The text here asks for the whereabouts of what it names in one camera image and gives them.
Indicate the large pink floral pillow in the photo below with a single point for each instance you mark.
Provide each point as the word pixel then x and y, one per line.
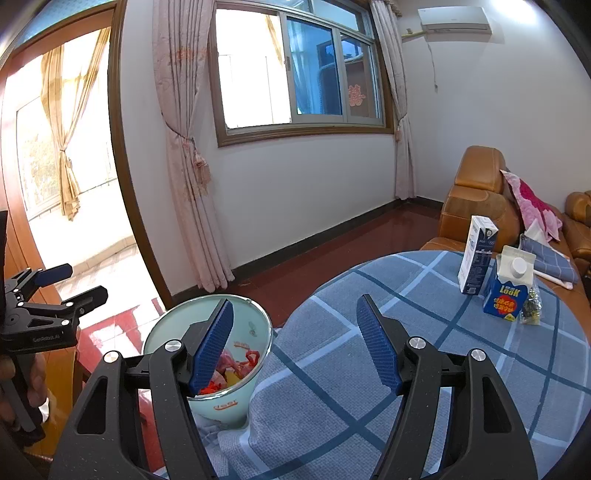
pixel 531 198

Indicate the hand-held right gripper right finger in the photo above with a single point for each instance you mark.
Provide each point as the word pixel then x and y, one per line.
pixel 376 341

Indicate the red plastic bag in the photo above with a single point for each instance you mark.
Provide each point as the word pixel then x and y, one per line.
pixel 253 357

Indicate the orange foil wrapper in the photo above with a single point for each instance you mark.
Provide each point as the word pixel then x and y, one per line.
pixel 210 389

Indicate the teal trash bin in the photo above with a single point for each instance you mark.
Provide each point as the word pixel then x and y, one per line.
pixel 221 408

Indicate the small clear candy bag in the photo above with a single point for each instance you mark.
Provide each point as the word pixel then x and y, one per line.
pixel 532 307

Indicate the yellow curtain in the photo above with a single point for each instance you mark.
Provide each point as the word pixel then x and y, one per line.
pixel 64 138

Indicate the wooden arched door frame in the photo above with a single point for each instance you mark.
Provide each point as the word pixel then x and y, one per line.
pixel 115 138

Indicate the white paper sheet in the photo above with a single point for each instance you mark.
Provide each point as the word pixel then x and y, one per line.
pixel 535 230

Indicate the narrow pink tied curtain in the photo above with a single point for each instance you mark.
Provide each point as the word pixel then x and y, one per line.
pixel 397 115

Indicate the blue plaid tablecloth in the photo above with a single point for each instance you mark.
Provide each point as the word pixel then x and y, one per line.
pixel 461 369

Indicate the red paper window decoration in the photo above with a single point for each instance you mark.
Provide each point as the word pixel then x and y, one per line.
pixel 355 94

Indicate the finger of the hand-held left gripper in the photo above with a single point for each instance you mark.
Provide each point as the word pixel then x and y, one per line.
pixel 83 300
pixel 53 273

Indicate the folded blue plaid cloth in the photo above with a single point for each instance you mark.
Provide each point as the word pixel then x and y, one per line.
pixel 549 258

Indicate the wooden framed window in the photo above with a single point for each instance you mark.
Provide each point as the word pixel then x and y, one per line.
pixel 258 69

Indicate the air conditioner pipe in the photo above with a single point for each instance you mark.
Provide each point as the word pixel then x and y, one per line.
pixel 411 33

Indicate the brown leather lounge chair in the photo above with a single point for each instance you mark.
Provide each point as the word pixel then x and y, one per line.
pixel 471 194

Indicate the white blue juice carton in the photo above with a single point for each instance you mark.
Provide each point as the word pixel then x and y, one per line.
pixel 505 295

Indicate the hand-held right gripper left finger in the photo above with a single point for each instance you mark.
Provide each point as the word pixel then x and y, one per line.
pixel 212 341

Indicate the long pink tied curtain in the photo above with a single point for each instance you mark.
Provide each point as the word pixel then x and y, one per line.
pixel 184 138

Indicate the person's left hand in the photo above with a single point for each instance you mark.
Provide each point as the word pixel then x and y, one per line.
pixel 37 383

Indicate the white air conditioner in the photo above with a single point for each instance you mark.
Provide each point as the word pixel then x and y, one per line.
pixel 455 18

